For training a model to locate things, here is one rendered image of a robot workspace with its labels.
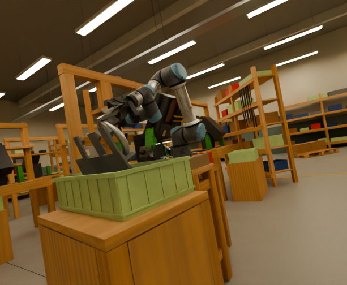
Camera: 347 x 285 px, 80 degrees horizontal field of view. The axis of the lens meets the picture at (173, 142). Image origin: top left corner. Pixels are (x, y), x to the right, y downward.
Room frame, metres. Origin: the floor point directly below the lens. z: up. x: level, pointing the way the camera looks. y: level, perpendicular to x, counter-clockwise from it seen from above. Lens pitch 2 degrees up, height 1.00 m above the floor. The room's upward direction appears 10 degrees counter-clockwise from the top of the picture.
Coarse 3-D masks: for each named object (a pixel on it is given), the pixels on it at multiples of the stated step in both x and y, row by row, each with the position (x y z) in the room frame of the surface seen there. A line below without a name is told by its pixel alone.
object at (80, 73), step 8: (64, 64) 1.83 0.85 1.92; (72, 72) 1.89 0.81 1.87; (80, 72) 1.96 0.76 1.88; (88, 72) 2.04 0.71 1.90; (96, 72) 2.12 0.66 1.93; (88, 80) 2.10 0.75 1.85; (96, 80) 2.13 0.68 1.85; (104, 80) 2.19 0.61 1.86; (112, 80) 2.29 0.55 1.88; (120, 80) 2.39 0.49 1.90; (128, 80) 2.51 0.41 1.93; (128, 88) 2.56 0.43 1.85; (136, 88) 2.62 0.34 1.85
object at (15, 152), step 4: (32, 148) 9.56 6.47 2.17; (12, 152) 9.13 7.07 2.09; (16, 152) 9.07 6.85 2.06; (20, 152) 9.19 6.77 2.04; (12, 160) 8.90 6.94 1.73; (16, 160) 9.04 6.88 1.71; (20, 160) 9.16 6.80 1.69; (16, 164) 8.93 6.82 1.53; (20, 164) 9.05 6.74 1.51; (20, 192) 9.01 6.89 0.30; (24, 192) 9.09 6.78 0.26; (28, 192) 9.17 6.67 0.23; (8, 196) 8.60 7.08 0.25
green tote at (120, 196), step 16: (160, 160) 1.13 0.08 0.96; (176, 160) 0.93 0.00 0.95; (64, 176) 1.14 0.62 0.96; (80, 176) 0.88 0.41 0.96; (96, 176) 0.79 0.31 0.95; (112, 176) 0.71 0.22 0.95; (128, 176) 0.74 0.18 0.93; (144, 176) 0.79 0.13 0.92; (160, 176) 0.85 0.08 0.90; (176, 176) 0.92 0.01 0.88; (64, 192) 1.04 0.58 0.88; (80, 192) 0.91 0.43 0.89; (96, 192) 0.81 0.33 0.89; (112, 192) 0.73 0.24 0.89; (128, 192) 0.73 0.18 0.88; (144, 192) 0.78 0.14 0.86; (160, 192) 0.84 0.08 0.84; (176, 192) 0.91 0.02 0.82; (64, 208) 1.07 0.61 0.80; (80, 208) 0.93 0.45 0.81; (96, 208) 0.82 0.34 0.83; (112, 208) 0.73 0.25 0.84; (128, 208) 0.73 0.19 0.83; (144, 208) 0.77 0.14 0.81
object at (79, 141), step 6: (78, 138) 1.05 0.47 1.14; (78, 144) 1.07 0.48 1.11; (84, 150) 1.07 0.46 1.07; (84, 156) 1.08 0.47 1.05; (78, 162) 1.15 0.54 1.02; (84, 162) 1.11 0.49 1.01; (84, 168) 1.14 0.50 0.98; (90, 168) 1.10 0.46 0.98; (84, 174) 1.17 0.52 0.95; (90, 174) 1.13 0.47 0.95
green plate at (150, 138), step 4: (148, 128) 2.21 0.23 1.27; (152, 128) 2.18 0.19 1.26; (148, 132) 2.20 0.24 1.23; (152, 132) 2.17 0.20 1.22; (148, 136) 2.19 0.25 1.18; (152, 136) 2.16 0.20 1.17; (148, 140) 2.18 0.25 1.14; (152, 140) 2.15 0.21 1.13; (156, 140) 2.21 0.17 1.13; (148, 144) 2.17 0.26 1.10
